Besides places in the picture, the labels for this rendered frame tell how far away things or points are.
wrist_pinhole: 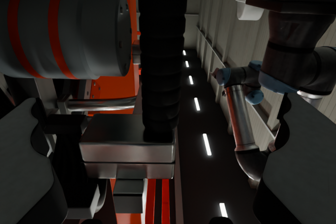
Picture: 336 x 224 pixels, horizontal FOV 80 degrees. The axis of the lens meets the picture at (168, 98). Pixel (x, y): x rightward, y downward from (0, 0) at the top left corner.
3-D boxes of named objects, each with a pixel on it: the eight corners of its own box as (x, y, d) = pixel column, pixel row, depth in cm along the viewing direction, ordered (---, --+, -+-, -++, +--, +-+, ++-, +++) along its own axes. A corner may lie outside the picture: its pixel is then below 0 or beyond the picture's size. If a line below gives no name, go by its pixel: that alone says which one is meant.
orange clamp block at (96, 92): (62, 99, 57) (75, 106, 66) (90, 99, 57) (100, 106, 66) (66, 76, 59) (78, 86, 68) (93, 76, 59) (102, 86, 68)
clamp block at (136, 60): (131, 44, 48) (132, 65, 50) (169, 45, 48) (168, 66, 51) (133, 39, 52) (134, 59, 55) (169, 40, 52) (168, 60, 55)
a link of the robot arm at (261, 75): (287, 54, 50) (272, 101, 57) (329, 52, 54) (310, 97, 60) (257, 42, 61) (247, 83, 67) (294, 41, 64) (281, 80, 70)
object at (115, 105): (54, 100, 40) (66, 141, 45) (153, 102, 40) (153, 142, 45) (85, 67, 55) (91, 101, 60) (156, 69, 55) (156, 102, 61)
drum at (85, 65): (-79, -19, 23) (-24, 92, 29) (113, -12, 23) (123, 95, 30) (7, -18, 35) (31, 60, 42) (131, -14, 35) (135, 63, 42)
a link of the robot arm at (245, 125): (234, 184, 84) (211, 73, 94) (256, 179, 87) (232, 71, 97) (250, 189, 73) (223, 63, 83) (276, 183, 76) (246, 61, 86)
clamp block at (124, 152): (75, 142, 18) (85, 182, 21) (176, 144, 18) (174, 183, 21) (93, 111, 22) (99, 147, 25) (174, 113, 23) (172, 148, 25)
